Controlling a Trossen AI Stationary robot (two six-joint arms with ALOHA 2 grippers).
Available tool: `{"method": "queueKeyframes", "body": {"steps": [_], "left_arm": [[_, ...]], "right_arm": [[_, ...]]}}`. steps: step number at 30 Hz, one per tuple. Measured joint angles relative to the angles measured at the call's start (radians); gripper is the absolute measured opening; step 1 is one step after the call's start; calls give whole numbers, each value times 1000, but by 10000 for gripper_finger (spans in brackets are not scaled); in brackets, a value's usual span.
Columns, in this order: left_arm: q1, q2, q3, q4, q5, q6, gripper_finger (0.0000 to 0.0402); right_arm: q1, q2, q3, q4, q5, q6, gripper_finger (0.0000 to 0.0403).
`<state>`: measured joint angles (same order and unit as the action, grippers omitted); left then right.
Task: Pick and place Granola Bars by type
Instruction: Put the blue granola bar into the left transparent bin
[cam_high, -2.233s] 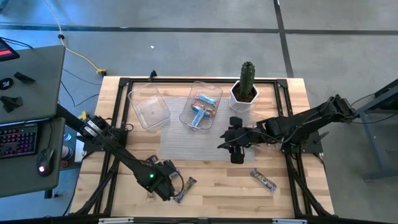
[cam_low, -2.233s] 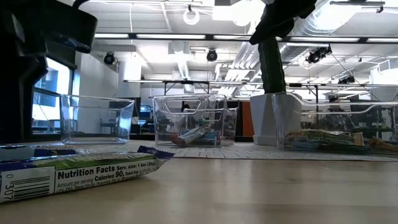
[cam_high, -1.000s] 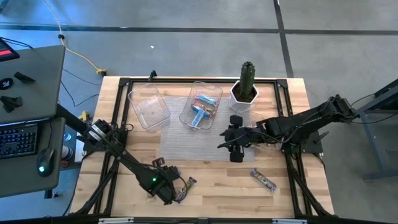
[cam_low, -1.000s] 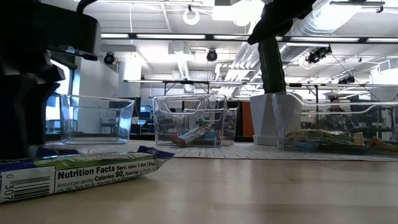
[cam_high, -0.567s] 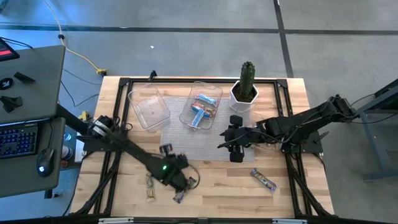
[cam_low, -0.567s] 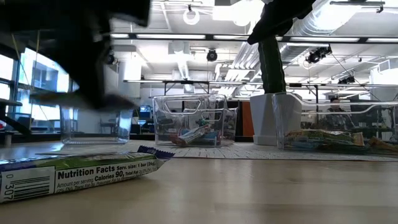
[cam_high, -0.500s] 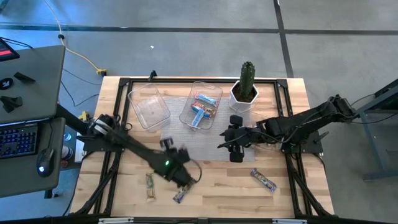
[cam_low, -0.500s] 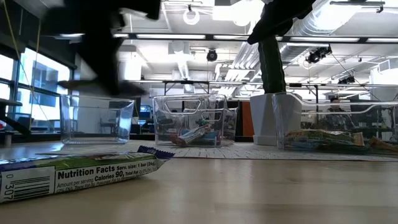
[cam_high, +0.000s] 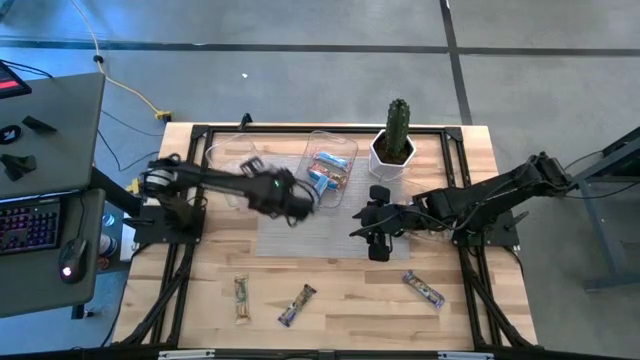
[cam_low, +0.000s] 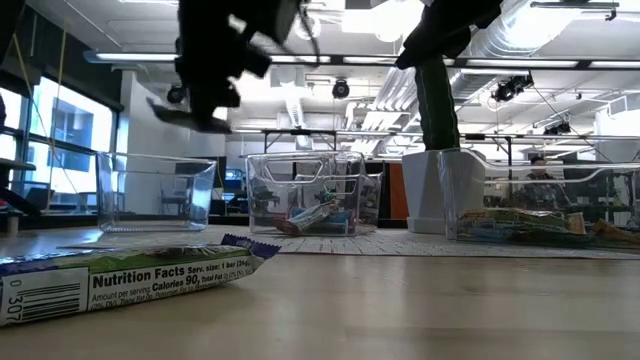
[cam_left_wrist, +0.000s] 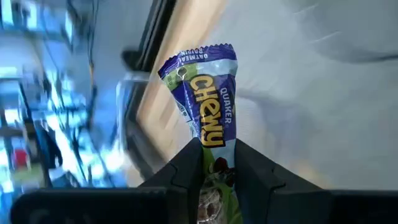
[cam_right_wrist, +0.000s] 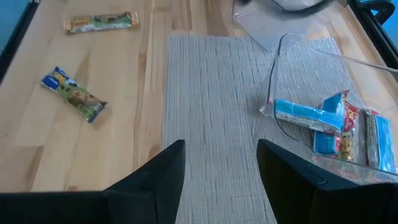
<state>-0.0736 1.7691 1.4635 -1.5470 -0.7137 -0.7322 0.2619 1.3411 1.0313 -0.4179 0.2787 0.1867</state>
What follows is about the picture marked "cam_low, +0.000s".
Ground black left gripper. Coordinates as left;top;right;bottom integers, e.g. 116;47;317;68
174;0;301;126

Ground blue granola bar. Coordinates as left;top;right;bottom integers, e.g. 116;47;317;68
459;227;521;242
319;209;359;235

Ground snack packets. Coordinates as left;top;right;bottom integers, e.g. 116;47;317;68
457;224;591;246

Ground green cactus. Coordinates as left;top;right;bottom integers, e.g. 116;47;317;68
413;54;461;151

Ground long ceiling light strip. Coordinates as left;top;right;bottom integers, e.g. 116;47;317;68
83;49;181;65

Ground clear plastic bin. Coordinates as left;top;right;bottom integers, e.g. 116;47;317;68
95;151;218;234
244;150;384;237
437;148;640;249

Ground white hexagonal plant pot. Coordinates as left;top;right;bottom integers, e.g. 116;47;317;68
401;148;486;235

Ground orange panel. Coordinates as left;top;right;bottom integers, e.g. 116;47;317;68
388;162;410;220

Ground person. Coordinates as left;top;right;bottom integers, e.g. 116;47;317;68
519;155;571;209

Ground silver ventilation duct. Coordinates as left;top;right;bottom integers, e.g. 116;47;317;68
449;0;591;101

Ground black ceiling camera mount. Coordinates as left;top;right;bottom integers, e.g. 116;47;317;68
490;73;535;104

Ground black background table frame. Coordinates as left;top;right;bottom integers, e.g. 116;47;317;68
259;128;341;154

